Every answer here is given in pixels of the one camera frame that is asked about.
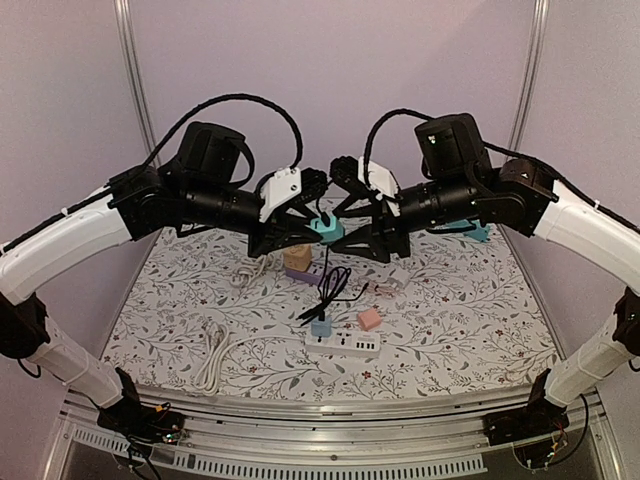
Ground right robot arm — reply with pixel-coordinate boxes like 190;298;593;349
329;110;639;436

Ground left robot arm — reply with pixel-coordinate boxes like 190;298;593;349
1;122;328;434

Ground aluminium frame post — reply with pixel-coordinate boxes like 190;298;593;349
113;0;156;153
508;0;550;150

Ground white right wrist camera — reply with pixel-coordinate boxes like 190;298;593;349
329;156;400;218

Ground black usb cable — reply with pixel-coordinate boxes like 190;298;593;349
295;265;352;326

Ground aluminium front rail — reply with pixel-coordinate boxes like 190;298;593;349
43;387;630;479

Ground white power strip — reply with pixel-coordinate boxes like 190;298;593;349
304;329;382;359

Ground pink coiled cable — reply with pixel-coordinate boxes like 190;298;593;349
364;277;404;297

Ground teal charger plug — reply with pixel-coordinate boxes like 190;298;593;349
310;214;345;245

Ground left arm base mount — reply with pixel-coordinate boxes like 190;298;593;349
97;399;186;444

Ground light blue charger plug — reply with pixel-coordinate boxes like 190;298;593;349
310;316;332;339

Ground white power strip cable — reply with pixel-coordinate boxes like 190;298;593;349
192;322;309;396

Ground teal power strip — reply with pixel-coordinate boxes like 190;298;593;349
443;220;491;243

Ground floral table mat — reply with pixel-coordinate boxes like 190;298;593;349
102;229;559;403

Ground pink charger plug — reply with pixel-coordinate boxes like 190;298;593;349
357;308;382;331

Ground right aluminium frame post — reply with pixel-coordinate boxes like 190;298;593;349
508;0;550;150

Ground left aluminium frame post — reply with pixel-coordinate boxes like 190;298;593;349
113;0;156;153

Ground purple power strip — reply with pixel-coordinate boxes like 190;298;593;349
284;263;326;286

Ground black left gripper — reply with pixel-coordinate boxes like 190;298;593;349
184;178;325;259

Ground beige cube socket adapter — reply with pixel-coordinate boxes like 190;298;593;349
283;244;312;272

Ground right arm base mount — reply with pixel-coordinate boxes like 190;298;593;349
482;403;569;470

